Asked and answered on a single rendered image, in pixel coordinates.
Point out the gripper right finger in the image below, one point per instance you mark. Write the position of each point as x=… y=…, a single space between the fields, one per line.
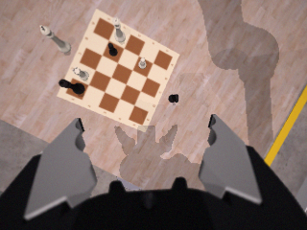
x=236 y=173

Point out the white chess pawn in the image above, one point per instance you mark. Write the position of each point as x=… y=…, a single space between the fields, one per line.
x=142 y=63

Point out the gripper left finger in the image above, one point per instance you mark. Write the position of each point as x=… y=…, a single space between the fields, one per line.
x=51 y=184

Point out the chessboard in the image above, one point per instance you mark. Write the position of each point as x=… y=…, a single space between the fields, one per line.
x=116 y=86

